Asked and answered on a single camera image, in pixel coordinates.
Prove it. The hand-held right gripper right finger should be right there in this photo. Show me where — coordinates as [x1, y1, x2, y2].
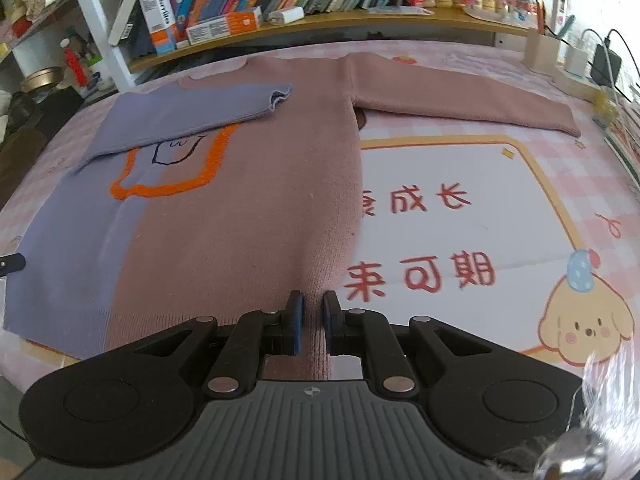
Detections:
[321, 290, 501, 396]

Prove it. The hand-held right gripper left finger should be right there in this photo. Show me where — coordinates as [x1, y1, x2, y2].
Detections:
[132, 290, 305, 396]

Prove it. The pink and purple knit sweater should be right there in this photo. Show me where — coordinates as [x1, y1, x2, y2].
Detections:
[4, 54, 582, 382]

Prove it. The black case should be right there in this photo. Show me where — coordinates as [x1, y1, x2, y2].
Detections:
[30, 85, 86, 136]

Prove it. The white tub with green lid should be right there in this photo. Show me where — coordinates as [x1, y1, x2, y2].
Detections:
[85, 56, 115, 93]

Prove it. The white and wood bookshelf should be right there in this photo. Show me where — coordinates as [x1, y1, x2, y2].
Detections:
[0, 0, 546, 91]

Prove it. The tall white and orange box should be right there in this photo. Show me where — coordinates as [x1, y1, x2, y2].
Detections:
[140, 0, 177, 56]

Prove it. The flat white and orange box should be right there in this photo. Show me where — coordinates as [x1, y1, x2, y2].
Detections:
[186, 7, 263, 46]

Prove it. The white charger plug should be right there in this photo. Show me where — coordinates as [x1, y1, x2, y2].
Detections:
[270, 6, 306, 25]

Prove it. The flat blue packet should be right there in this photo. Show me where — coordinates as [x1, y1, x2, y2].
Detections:
[367, 6, 436, 16]

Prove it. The power strip with plugs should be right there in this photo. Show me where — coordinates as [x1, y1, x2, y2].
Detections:
[522, 30, 601, 103]

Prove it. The stack of papers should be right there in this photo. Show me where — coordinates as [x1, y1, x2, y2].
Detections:
[592, 85, 640, 186]

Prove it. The white power adapter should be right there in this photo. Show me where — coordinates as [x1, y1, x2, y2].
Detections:
[565, 47, 592, 79]

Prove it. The black power adapter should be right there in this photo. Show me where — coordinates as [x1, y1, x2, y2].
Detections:
[590, 42, 623, 88]

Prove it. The brown corduroy cloth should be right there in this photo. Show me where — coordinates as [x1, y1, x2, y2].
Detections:
[0, 125, 56, 208]

